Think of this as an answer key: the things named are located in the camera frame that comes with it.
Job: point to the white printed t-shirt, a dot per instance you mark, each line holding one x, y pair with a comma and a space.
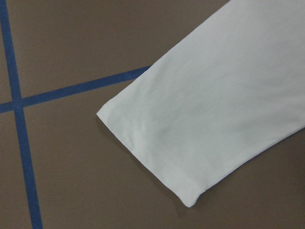
228, 91

